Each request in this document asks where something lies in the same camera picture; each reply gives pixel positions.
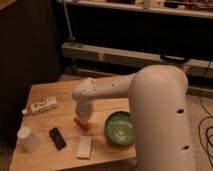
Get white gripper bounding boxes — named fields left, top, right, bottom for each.
left=74, top=101, right=94, bottom=124

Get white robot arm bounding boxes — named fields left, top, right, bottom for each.
left=72, top=65, right=196, bottom=171

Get white sponge block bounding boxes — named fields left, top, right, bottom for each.
left=76, top=136, right=92, bottom=159

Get wooden table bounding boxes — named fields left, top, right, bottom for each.
left=9, top=80, right=135, bottom=171

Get green bowl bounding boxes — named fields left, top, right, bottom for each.
left=104, top=111, right=134, bottom=146

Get white paper cup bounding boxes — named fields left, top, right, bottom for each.
left=17, top=127, right=42, bottom=152

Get grey metal bench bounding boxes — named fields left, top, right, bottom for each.
left=61, top=42, right=213, bottom=78

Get metal lamp pole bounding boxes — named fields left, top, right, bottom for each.
left=62, top=0, right=75, bottom=46

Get white upper shelf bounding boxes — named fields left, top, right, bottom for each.
left=56, top=0, right=213, bottom=19

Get black handle object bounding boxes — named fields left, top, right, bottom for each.
left=160, top=54, right=189, bottom=64

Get black cables on floor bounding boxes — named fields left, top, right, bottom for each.
left=197, top=61, right=213, bottom=164

